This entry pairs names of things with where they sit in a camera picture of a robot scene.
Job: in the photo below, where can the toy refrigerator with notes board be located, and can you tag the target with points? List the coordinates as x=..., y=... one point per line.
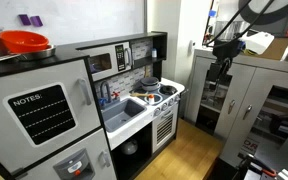
x=4, y=133

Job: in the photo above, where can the gray toy pot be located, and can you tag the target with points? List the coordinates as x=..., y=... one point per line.
x=149, y=86

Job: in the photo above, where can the white toy oven door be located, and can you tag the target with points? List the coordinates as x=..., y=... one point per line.
x=164, y=128

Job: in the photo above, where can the orange plastic bowl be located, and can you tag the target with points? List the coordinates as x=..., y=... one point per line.
x=24, y=40

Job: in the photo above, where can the round metal bowl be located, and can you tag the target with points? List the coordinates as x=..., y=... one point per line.
x=129, y=146

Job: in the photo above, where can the wooden spoon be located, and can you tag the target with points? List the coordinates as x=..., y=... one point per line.
x=139, y=95

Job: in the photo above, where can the toy microwave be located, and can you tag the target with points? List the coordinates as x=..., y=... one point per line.
x=117, y=71

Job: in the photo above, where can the silver metal pan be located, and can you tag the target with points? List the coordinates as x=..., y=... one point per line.
x=47, y=52

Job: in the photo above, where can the cardboard box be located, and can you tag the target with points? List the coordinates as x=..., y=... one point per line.
x=279, y=50

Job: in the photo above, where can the white shaker with orange cap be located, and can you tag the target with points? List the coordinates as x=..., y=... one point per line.
x=151, y=99

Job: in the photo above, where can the gray toy faucet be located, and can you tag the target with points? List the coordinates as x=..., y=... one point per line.
x=101, y=91

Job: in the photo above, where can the purple magnet block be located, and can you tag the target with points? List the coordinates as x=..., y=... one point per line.
x=36, y=21
x=24, y=19

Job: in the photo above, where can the whiteboard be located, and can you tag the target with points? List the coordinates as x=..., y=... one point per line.
x=84, y=16

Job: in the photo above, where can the black and orange clamp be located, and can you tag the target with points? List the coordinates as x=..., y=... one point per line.
x=250, y=166

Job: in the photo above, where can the white wall switch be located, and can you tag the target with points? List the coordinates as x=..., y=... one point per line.
x=191, y=47

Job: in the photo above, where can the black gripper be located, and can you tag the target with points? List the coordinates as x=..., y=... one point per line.
x=227, y=48

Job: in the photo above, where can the small white bottle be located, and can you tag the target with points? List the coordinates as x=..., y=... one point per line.
x=154, y=53

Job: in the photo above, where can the gray stove knob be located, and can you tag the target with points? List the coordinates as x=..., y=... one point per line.
x=171, y=102
x=157, y=112
x=164, y=106
x=177, y=97

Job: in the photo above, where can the gray freezer door with dispenser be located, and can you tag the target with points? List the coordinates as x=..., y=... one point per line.
x=95, y=143

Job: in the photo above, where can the gray toy sink basin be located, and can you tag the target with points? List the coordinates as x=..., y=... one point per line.
x=124, y=113

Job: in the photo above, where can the toy kitchen play set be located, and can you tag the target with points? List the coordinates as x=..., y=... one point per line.
x=67, y=55

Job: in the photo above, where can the gray storage cabinet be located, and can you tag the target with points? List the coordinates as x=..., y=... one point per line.
x=240, y=83

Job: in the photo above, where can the small blue object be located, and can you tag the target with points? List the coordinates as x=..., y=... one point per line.
x=212, y=13

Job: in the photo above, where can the red lettered cabinet sticker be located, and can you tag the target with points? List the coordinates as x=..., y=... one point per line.
x=250, y=146

